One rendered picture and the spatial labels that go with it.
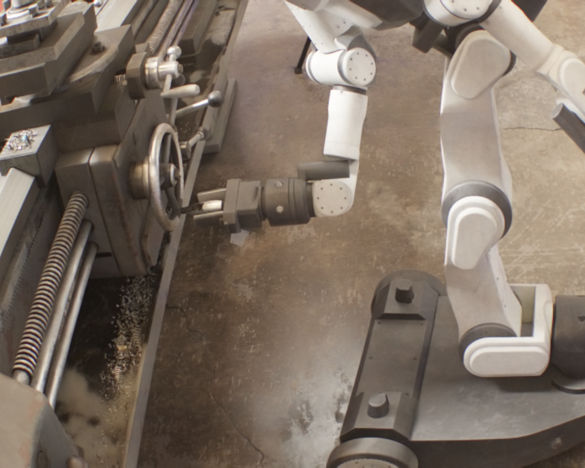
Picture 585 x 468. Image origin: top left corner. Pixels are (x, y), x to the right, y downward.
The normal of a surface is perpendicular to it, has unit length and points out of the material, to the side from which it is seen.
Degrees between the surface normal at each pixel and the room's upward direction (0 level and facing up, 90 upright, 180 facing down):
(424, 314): 45
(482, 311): 90
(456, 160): 90
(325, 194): 54
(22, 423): 32
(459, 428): 0
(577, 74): 60
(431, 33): 90
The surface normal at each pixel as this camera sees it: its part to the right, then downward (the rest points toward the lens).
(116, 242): -0.07, 0.62
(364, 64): 0.55, 0.15
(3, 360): 0.99, -0.07
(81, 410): -0.14, -0.78
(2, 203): 0.46, -0.67
